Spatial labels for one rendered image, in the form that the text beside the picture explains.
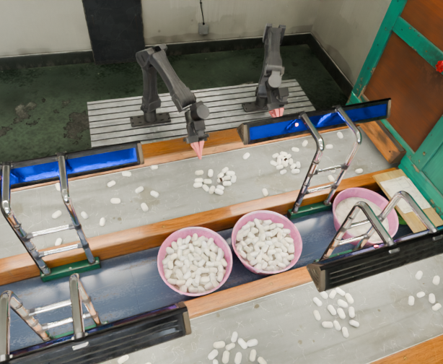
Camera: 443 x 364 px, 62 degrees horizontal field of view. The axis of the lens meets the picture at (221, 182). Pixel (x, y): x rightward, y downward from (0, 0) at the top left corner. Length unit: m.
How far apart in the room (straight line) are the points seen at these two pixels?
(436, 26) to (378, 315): 1.08
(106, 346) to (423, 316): 1.07
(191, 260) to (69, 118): 1.94
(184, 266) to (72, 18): 2.50
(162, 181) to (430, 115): 1.12
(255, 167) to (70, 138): 1.63
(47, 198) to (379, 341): 1.31
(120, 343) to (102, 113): 1.33
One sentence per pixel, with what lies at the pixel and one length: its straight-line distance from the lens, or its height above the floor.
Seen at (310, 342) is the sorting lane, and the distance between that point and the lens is 1.33.
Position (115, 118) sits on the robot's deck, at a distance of 1.97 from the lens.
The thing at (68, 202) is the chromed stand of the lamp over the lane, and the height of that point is 1.09.
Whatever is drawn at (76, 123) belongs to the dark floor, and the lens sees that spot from 3.00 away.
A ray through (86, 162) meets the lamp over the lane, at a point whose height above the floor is 1.08.
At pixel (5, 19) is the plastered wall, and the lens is 3.46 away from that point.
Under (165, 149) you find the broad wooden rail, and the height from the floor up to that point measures 0.76.
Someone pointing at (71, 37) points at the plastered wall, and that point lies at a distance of 3.49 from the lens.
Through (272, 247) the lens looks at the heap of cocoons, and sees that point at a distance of 1.44.
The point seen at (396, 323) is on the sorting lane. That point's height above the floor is 0.74.
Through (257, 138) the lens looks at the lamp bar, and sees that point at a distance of 1.32.
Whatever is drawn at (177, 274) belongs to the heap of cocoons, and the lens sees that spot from 1.35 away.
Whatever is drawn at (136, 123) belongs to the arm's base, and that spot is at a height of 0.68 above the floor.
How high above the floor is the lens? 1.97
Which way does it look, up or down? 51 degrees down
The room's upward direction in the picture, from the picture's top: 8 degrees clockwise
